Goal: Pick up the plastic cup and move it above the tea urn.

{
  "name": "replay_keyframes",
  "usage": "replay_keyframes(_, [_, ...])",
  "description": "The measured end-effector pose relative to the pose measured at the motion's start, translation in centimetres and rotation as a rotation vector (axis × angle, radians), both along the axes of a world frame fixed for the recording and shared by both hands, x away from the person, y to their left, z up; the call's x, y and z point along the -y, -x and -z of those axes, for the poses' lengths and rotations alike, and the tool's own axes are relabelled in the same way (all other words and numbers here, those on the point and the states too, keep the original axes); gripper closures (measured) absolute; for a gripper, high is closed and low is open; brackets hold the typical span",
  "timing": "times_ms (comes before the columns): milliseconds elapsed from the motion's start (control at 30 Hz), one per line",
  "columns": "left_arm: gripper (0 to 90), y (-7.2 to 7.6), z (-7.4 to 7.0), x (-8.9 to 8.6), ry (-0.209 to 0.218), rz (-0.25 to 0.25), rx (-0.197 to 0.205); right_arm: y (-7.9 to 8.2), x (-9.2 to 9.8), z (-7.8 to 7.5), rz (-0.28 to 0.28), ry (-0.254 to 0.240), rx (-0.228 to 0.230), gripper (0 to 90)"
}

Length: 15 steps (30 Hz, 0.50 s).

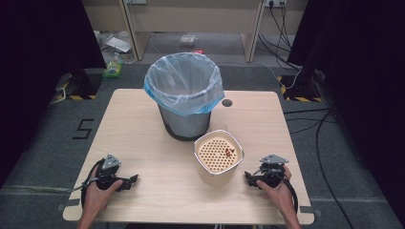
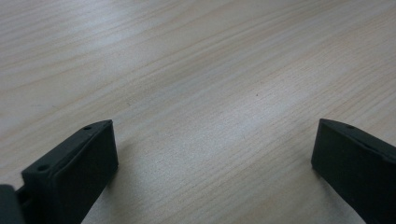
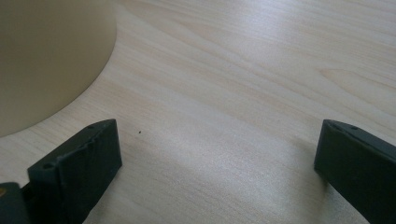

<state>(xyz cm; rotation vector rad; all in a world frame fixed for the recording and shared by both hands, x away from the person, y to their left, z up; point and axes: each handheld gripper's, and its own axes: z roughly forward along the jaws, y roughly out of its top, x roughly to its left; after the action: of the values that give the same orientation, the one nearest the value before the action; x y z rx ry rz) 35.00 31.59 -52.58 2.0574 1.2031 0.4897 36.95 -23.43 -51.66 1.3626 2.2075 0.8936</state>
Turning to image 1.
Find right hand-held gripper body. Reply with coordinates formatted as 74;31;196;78
253;154;290;189

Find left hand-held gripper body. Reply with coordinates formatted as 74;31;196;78
95;154;131;193

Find beige container with perforated insert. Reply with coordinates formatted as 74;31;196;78
193;129;245;188

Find metal mesh trash can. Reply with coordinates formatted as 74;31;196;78
157;104;212;142

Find blue plastic bin liner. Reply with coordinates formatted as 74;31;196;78
143;52;226;118

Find person's right hand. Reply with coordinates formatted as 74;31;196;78
255;165;293;214

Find person's left hand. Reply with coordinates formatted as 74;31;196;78
82;178;124;219

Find black stand base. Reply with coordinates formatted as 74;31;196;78
276;73;324;103
54;67;104;101

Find green packet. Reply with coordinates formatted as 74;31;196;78
101;59;124;79

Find black curtain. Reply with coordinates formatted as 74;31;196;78
287;0;405;223
0;0;107;189

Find white sheet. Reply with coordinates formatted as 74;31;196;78
104;34;133;54

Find clear plastic box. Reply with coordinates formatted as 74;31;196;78
179;33;199;50

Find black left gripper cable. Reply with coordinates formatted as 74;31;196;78
80;157;107;209

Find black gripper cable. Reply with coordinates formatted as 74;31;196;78
280;177;300;215
80;157;107;209

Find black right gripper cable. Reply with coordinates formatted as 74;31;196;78
280;177;300;215

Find black floor cables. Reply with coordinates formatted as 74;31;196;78
282;107;356;229

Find white floor cable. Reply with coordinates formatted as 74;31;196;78
219;60;303;91

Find black hanging cables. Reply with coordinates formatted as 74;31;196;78
257;2;303;73

